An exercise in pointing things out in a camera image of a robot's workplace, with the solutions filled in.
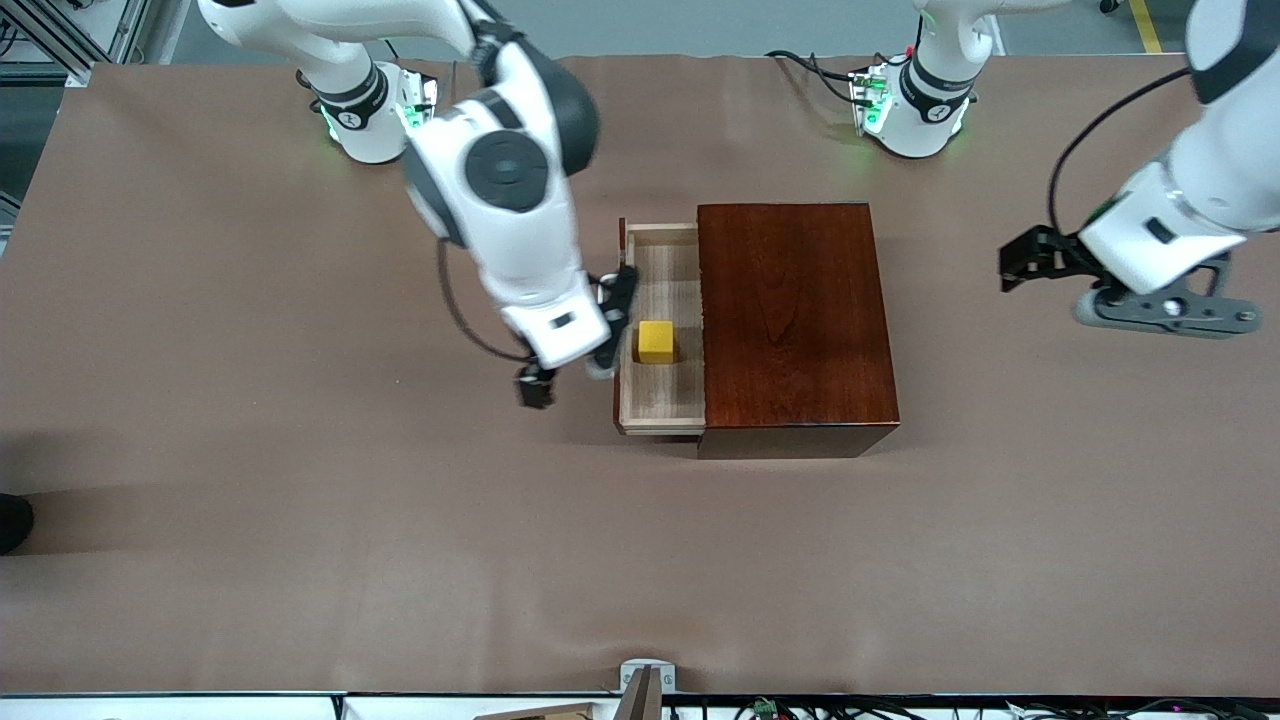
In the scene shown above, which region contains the light wooden drawer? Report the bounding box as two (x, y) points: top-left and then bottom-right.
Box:
(613, 218), (707, 437)

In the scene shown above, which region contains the brown table cover sheet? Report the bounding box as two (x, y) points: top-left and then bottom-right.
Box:
(0, 52), (1280, 698)

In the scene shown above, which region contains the dark red wooden cabinet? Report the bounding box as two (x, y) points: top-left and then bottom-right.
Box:
(697, 202), (901, 461)

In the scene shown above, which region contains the brown cardboard piece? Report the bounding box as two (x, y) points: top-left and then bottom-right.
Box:
(475, 702), (601, 720)

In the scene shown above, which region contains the black round object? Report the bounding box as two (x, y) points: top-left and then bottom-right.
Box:
(0, 493), (35, 556)

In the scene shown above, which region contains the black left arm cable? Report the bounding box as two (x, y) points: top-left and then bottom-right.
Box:
(1047, 66), (1197, 239)

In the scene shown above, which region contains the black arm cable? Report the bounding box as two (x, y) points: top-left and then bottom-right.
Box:
(436, 238), (533, 365)
(1047, 66), (1197, 239)

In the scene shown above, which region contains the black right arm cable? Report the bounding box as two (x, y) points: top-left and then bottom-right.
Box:
(436, 238), (533, 365)

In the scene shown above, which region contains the black left base cable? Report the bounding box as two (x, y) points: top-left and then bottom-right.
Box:
(765, 48), (873, 107)

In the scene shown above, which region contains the grey metal bracket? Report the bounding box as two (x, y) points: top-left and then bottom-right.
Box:
(612, 659), (677, 720)

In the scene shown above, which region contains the aluminium frame structure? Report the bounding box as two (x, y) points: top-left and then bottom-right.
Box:
(0, 0), (189, 89)

